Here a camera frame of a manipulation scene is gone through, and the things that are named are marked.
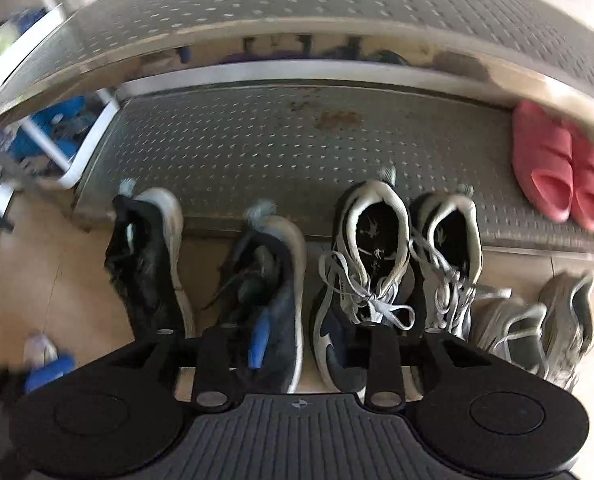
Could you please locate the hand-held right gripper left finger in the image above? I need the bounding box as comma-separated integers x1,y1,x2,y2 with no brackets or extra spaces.
99,310,272,409

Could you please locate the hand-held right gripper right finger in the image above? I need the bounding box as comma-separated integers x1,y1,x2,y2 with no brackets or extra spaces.
367,328,498,410

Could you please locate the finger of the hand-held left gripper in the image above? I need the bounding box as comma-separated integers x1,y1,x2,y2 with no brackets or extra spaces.
24,356,76,394

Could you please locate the black sneaker white sole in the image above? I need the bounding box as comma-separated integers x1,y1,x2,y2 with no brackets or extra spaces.
202,200,308,393
104,178,195,341

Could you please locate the navy white sneaker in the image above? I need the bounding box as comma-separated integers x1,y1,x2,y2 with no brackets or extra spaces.
408,185,512,343
311,165,418,396

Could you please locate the grey sneaker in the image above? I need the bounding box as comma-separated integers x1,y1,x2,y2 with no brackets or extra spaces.
537,270,594,393
469,295,550,376

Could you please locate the metal shoe rack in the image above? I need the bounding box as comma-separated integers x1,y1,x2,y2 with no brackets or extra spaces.
0,0,594,261

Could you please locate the white storage shelf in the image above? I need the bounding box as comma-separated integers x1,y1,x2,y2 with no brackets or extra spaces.
0,5,121,251

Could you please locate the pink slipper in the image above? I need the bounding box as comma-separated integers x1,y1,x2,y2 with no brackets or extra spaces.
512,101,574,223
567,125,594,233

